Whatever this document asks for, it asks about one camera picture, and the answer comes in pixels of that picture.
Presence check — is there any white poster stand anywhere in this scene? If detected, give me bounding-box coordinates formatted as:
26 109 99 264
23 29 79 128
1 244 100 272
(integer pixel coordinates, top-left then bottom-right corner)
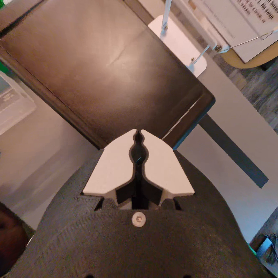
148 0 275 78

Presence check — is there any white instruction poster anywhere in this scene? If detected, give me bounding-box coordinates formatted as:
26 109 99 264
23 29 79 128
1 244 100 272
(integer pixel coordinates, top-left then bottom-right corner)
189 0 278 64

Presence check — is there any clear plastic drawer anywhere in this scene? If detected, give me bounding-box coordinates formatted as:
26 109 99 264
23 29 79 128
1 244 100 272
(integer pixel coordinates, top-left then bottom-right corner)
0 71 37 135

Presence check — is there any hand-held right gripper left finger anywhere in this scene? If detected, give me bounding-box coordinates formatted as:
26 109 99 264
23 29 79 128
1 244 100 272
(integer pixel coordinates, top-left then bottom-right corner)
83 129 139 205

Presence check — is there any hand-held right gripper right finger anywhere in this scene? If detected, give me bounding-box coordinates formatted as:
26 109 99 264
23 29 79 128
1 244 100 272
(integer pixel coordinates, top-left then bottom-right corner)
139 130 195 207

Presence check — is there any black drawer cabinet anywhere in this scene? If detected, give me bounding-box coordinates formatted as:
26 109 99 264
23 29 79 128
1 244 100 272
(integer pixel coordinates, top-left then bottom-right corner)
0 0 216 151

